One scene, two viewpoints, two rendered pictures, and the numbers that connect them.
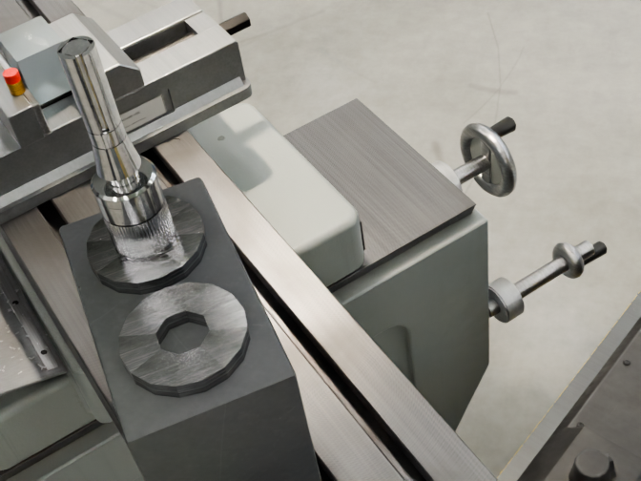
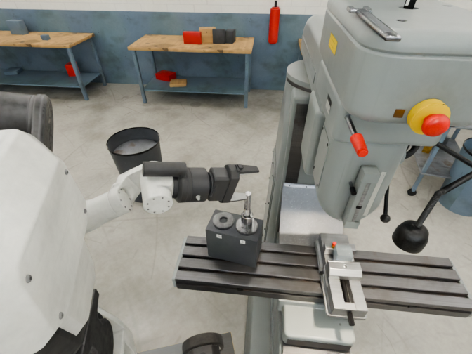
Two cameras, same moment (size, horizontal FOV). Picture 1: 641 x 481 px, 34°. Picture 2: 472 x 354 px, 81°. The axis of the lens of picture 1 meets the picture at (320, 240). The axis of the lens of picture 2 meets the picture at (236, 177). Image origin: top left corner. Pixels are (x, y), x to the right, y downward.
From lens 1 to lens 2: 1.08 m
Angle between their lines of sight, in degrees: 79
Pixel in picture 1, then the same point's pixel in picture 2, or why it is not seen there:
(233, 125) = (344, 331)
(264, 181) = (314, 322)
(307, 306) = (248, 279)
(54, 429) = not seen: hidden behind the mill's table
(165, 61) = (336, 287)
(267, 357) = (211, 227)
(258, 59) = not seen: outside the picture
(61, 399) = not seen: hidden behind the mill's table
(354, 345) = (232, 280)
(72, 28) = (354, 267)
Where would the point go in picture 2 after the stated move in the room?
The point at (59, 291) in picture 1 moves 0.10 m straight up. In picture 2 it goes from (287, 246) to (289, 232)
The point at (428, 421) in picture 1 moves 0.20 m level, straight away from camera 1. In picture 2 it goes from (207, 279) to (246, 309)
